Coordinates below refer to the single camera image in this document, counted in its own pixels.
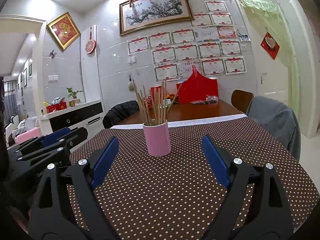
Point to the framed plum blossom painting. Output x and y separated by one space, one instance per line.
135 15

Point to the brown wooden chair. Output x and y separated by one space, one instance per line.
241 100

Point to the green door curtain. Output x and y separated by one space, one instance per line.
267 19

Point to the brown polka dot tablecloth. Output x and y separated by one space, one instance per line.
177 196

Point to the wooden chopstick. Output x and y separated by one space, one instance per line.
146 107
161 103
139 100
174 98
164 101

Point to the potted green plant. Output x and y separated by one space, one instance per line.
74 100

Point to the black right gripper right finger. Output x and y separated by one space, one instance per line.
255 205

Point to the gold framed red picture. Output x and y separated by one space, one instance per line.
63 30

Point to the white black sideboard cabinet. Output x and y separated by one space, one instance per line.
88 115

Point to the wooden chopstick in pile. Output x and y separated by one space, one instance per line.
161 103

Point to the pink cylindrical utensil holder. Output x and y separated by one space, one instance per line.
157 139

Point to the black jacket on chair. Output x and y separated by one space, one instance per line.
120 112

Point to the red gift bag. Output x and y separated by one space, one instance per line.
196 88

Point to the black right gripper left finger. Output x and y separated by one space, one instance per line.
65 205

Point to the red box on sideboard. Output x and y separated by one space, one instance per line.
56 107

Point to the grey jacket on chair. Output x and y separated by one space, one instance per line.
279 120

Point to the red box on table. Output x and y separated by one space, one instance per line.
154 97

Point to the red diamond door decoration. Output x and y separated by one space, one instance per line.
270 45

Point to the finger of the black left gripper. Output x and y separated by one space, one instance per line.
71 140
37 143

